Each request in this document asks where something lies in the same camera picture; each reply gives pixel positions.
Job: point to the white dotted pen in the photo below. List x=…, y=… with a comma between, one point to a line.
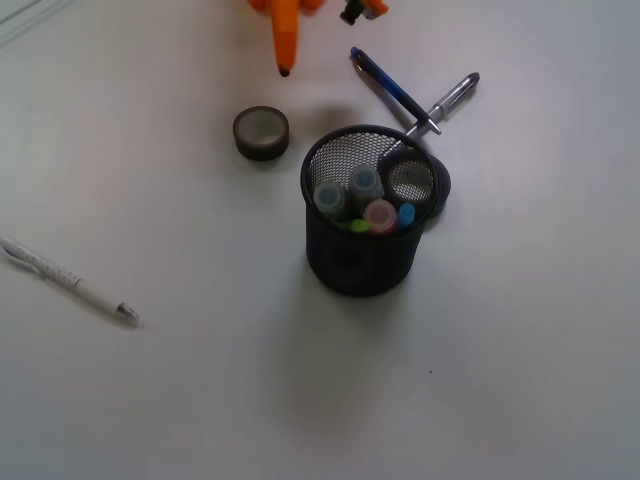
x=80, y=287

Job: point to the silver ballpoint pen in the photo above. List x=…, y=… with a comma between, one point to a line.
x=463, y=91

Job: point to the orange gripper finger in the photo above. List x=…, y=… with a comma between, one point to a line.
x=284, y=17

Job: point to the blue black ballpoint pen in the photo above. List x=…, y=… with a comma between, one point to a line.
x=369, y=67

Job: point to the red whiteboard marker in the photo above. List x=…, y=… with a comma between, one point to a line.
x=381, y=216

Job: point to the black mesh pen holder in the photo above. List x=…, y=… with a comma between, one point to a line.
x=356, y=265

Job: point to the black tape roll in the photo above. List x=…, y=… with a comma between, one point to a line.
x=412, y=177
x=261, y=133

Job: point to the green highlighter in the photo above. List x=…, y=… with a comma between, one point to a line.
x=357, y=226

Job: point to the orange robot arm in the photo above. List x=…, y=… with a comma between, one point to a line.
x=304, y=5

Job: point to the black tape roll behind holder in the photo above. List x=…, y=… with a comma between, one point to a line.
x=412, y=177

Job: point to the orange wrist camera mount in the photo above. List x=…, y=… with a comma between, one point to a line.
x=369, y=9

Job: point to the blue whiteboard marker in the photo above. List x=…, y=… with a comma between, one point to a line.
x=365, y=184

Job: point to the blue highlighter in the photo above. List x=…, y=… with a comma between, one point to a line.
x=405, y=215

